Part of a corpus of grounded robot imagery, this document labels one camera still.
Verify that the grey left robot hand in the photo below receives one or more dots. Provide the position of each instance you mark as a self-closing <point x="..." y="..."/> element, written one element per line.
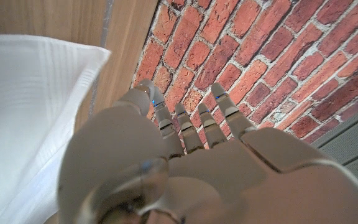
<point x="197" y="180"/>

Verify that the white handkerchief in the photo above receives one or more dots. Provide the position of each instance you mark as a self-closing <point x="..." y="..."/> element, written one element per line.
<point x="20" y="118"/>

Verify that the red brick print backdrop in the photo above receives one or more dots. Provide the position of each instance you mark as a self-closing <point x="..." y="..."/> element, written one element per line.
<point x="259" y="46"/>

